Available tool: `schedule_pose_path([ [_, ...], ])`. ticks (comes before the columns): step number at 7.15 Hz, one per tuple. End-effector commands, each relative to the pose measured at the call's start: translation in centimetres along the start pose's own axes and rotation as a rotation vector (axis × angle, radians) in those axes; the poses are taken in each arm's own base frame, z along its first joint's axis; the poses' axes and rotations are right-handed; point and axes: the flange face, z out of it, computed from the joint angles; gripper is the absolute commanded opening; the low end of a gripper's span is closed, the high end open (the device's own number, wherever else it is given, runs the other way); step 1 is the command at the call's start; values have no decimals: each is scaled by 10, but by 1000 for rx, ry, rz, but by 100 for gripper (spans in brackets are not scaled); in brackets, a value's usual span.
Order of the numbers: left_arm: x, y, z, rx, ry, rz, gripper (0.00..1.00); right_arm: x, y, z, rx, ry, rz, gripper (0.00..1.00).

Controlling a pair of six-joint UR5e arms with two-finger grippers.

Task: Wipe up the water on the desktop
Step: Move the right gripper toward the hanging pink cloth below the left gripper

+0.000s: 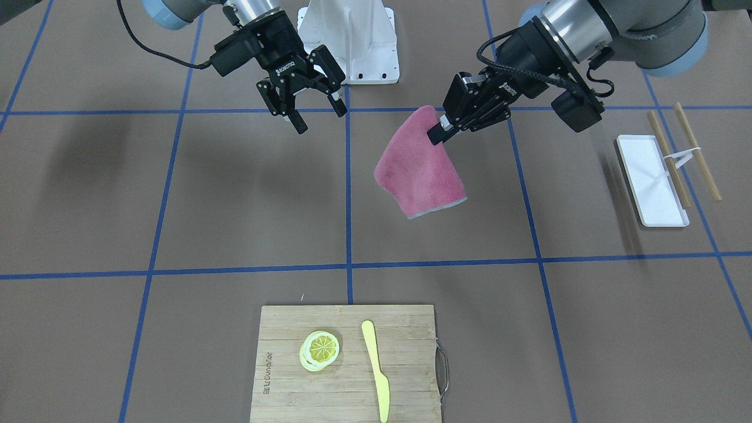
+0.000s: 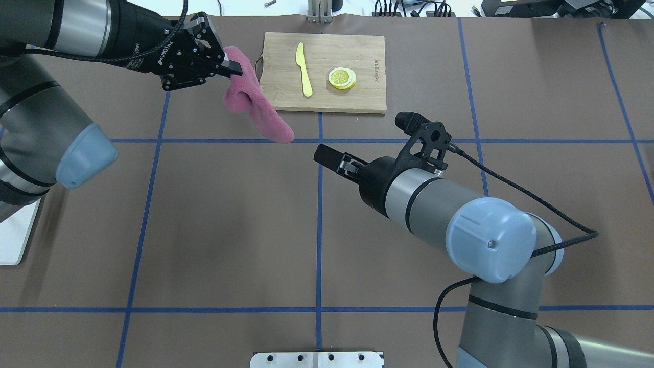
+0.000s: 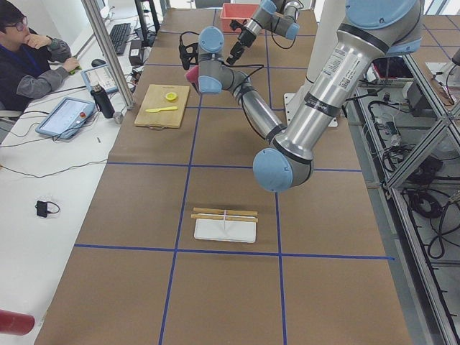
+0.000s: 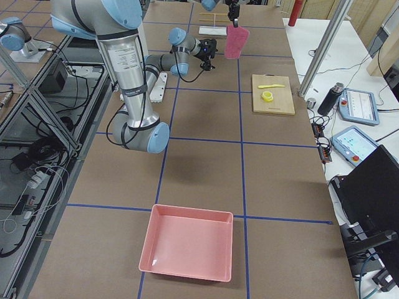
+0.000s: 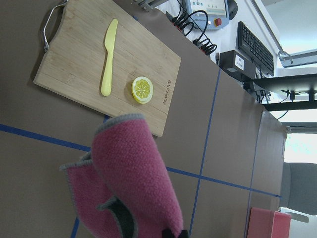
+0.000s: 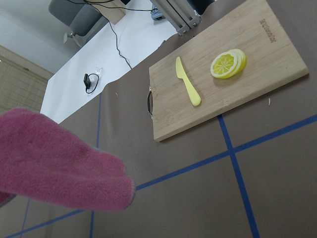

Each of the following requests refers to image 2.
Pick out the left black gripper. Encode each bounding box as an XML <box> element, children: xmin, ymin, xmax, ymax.
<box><xmin>153</xmin><ymin>12</ymin><xmax>243</xmax><ymax>91</ymax></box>

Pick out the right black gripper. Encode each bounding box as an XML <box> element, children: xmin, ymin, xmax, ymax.
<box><xmin>313</xmin><ymin>144</ymin><xmax>395</xmax><ymax>215</ymax></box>

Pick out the pink cleaning cloth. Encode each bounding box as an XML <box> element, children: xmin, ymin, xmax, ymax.
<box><xmin>223</xmin><ymin>46</ymin><xmax>295</xmax><ymax>144</ymax></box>

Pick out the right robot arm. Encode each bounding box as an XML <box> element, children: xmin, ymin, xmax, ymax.
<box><xmin>314</xmin><ymin>144</ymin><xmax>652</xmax><ymax>367</ymax></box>

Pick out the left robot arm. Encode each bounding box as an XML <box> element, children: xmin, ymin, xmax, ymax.
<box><xmin>1</xmin><ymin>1</ymin><xmax>243</xmax><ymax>221</ymax></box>

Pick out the bamboo cutting board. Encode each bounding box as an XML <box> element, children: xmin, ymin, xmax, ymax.
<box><xmin>260</xmin><ymin>32</ymin><xmax>387</xmax><ymax>114</ymax></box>

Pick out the yellow plastic knife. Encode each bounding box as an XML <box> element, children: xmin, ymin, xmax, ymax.
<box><xmin>295</xmin><ymin>42</ymin><xmax>313</xmax><ymax>98</ymax></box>

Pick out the yellow lemon slice toy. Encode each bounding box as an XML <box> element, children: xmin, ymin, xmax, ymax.
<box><xmin>329</xmin><ymin>67</ymin><xmax>357</xmax><ymax>90</ymax></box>

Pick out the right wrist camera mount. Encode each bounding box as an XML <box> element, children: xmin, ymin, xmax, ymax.
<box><xmin>394</xmin><ymin>112</ymin><xmax>452</xmax><ymax>174</ymax></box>

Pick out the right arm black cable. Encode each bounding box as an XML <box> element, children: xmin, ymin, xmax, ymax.
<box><xmin>433</xmin><ymin>143</ymin><xmax>599</xmax><ymax>368</ymax></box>

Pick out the metal base plate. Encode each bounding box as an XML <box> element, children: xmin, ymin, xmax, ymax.
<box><xmin>249</xmin><ymin>351</ymin><xmax>385</xmax><ymax>367</ymax></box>

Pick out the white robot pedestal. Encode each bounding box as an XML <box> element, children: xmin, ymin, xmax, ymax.
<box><xmin>1</xmin><ymin>200</ymin><xmax>41</xmax><ymax>266</ymax></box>

